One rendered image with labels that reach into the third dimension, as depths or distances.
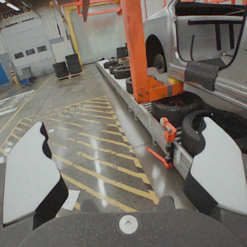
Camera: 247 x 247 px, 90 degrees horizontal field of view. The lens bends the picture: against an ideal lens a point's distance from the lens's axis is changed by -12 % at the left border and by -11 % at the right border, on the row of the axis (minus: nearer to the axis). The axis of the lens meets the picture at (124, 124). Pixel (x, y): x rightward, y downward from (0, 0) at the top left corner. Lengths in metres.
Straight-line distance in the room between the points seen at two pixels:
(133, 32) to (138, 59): 0.28
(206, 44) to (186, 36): 0.35
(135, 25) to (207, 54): 1.06
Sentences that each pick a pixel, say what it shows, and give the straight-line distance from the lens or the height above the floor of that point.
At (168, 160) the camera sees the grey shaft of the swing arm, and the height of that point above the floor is 0.18.
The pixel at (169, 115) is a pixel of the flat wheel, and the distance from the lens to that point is 1.74.
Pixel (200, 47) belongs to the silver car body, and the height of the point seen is 1.09.
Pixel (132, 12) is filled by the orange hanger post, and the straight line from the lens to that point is 1.69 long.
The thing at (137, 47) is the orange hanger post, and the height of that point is 1.20.
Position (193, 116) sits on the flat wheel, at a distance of 1.58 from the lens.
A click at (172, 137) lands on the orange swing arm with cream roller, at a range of 1.31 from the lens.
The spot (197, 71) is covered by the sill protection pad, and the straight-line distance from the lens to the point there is 1.60.
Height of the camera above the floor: 1.30
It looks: 32 degrees down
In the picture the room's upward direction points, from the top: 10 degrees counter-clockwise
